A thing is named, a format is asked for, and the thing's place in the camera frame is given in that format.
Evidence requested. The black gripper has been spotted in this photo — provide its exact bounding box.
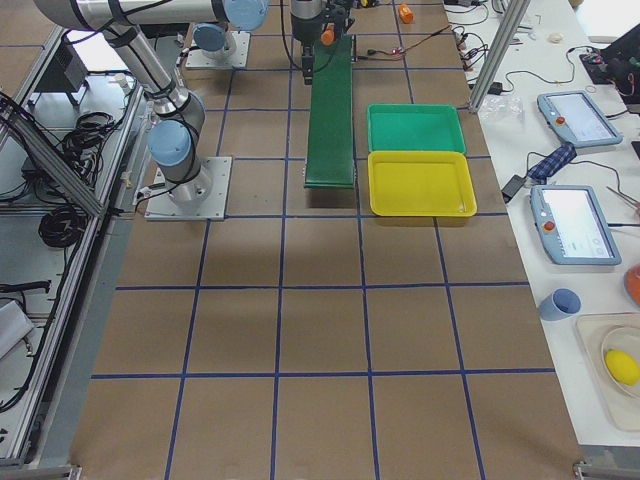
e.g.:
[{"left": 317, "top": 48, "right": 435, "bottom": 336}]
[{"left": 301, "top": 40, "right": 319, "bottom": 70}]

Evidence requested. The orange cylinder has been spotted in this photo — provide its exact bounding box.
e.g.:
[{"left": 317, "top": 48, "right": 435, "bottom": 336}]
[
  {"left": 398, "top": 3, "right": 414, "bottom": 24},
  {"left": 320, "top": 28, "right": 335, "bottom": 46}
]

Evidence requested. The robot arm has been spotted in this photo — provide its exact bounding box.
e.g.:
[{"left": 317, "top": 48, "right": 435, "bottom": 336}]
[
  {"left": 190, "top": 1, "right": 348, "bottom": 80},
  {"left": 35, "top": 1, "right": 268, "bottom": 202}
]

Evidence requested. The green plastic tray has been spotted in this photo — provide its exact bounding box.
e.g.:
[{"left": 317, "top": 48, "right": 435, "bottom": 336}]
[{"left": 367, "top": 104, "right": 466, "bottom": 154}]

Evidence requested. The green conveyor belt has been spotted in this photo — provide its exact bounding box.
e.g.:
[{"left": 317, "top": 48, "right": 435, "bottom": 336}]
[{"left": 304, "top": 34, "right": 355, "bottom": 189}]

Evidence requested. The yellow plastic tray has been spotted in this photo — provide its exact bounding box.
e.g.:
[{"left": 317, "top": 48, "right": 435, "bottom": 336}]
[{"left": 368, "top": 151, "right": 477, "bottom": 218}]

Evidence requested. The black power adapter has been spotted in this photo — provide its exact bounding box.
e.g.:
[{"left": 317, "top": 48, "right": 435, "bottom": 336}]
[{"left": 501, "top": 175, "right": 526, "bottom": 204}]

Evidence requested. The blue plaid umbrella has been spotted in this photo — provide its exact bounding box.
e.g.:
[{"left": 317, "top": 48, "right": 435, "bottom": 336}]
[{"left": 527, "top": 142, "right": 577, "bottom": 185}]

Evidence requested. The far teach pendant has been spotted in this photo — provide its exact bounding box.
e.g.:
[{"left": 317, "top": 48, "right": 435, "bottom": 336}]
[{"left": 536, "top": 90, "right": 623, "bottom": 148}]

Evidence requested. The teach pendant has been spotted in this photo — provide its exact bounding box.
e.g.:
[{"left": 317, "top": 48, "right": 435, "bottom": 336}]
[
  {"left": 530, "top": 185, "right": 622, "bottom": 266},
  {"left": 536, "top": 90, "right": 623, "bottom": 148}
]

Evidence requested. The near teach pendant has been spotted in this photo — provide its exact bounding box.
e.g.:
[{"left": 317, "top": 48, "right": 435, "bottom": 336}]
[{"left": 530, "top": 185, "right": 622, "bottom": 266}]

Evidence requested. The blue plastic cup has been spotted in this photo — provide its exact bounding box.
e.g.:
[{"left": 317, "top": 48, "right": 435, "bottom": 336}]
[{"left": 538, "top": 288, "right": 582, "bottom": 321}]

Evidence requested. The beige tray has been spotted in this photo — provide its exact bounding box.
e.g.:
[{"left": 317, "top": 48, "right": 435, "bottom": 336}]
[{"left": 574, "top": 312, "right": 640, "bottom": 433}]

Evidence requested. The yellow lemon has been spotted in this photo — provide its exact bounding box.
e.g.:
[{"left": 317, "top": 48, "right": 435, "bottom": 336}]
[{"left": 604, "top": 349, "right": 639, "bottom": 386}]

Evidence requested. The red black power cable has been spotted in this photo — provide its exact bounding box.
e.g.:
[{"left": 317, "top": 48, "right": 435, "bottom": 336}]
[{"left": 357, "top": 24, "right": 454, "bottom": 62}]

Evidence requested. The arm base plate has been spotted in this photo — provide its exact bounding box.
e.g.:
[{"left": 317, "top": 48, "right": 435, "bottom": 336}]
[
  {"left": 144, "top": 156, "right": 232, "bottom": 221},
  {"left": 185, "top": 31, "right": 251, "bottom": 70}
]

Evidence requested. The aluminium frame post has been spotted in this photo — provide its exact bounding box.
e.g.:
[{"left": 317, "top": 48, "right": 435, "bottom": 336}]
[{"left": 468, "top": 0, "right": 530, "bottom": 113}]

